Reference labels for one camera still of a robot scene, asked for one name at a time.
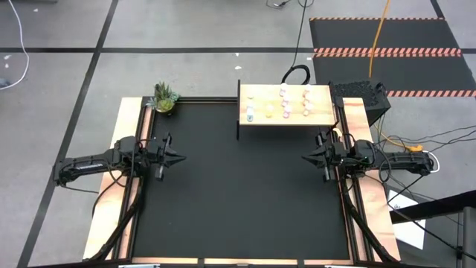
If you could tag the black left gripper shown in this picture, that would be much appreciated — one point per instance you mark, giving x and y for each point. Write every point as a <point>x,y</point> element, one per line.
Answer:
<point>160,156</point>

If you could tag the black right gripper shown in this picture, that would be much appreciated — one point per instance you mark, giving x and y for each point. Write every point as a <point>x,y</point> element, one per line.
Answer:
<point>334,156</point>

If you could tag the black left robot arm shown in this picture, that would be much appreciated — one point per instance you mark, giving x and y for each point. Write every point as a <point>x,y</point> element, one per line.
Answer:
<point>89,164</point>

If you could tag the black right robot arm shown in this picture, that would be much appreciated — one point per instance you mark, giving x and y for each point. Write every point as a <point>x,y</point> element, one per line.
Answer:
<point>401,160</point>

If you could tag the light wooden tray board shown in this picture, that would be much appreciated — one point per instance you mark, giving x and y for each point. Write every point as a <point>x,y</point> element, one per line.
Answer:
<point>320,117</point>

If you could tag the potted succulent plant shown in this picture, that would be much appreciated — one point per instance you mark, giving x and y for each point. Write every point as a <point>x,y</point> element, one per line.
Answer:
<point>163,98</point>

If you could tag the black foam-topped box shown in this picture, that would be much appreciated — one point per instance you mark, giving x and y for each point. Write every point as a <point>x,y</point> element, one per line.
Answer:
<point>360,93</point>

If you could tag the orange power plug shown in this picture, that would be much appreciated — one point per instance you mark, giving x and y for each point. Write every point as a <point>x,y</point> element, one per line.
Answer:
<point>416,149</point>

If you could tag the white paper sheet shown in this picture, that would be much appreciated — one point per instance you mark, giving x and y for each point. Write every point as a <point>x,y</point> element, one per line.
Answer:
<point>409,231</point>

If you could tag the black desk edge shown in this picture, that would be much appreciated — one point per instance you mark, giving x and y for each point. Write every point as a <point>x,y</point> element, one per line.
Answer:
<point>435,206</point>

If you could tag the black floor mat striped edges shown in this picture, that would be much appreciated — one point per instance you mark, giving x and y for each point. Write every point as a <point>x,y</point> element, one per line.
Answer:
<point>409,33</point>

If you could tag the black frame strut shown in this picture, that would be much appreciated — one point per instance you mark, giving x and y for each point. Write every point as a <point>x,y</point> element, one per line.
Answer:
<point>112,232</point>
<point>367,231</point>

